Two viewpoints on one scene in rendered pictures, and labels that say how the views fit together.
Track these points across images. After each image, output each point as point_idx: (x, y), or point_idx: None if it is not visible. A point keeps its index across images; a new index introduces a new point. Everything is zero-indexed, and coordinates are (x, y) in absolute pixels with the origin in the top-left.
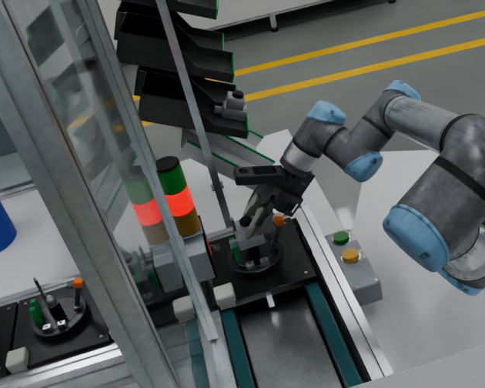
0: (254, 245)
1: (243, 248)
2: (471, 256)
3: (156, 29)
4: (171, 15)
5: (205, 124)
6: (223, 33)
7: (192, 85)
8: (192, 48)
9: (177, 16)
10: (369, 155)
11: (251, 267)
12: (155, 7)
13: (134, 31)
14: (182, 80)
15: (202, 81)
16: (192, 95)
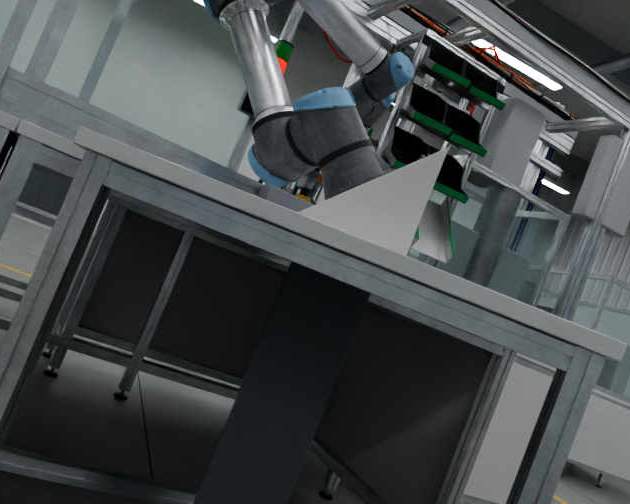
0: (300, 185)
1: (297, 184)
2: (242, 59)
3: (438, 107)
4: (476, 131)
5: (388, 150)
6: (487, 150)
7: (426, 152)
8: (441, 122)
9: (478, 132)
10: (343, 87)
11: (283, 189)
12: (421, 61)
13: (432, 108)
14: (395, 105)
15: (458, 188)
16: (391, 118)
